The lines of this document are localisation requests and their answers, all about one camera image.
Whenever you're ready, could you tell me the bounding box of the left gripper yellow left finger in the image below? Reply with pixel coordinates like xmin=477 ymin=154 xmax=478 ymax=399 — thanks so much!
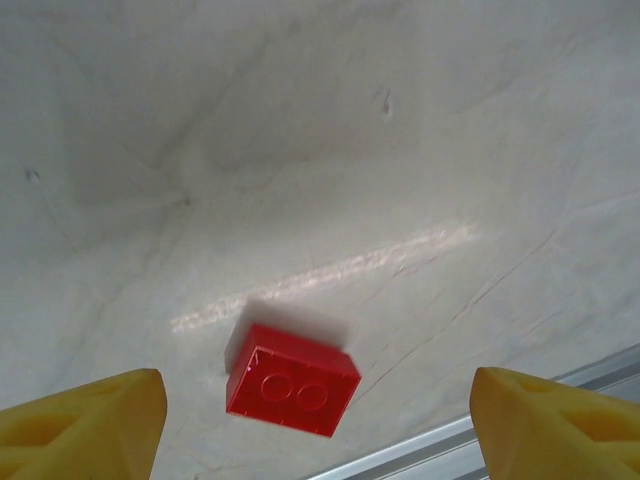
xmin=0 ymin=368 xmax=167 ymax=480

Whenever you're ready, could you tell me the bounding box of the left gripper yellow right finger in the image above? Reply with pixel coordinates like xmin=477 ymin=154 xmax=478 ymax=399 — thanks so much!
xmin=472 ymin=366 xmax=640 ymax=480

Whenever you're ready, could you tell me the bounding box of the aluminium mounting rail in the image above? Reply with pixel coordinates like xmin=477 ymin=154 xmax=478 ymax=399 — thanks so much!
xmin=304 ymin=344 xmax=640 ymax=480

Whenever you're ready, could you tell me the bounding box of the red lego brick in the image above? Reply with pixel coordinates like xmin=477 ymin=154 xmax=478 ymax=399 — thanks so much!
xmin=224 ymin=322 xmax=362 ymax=440

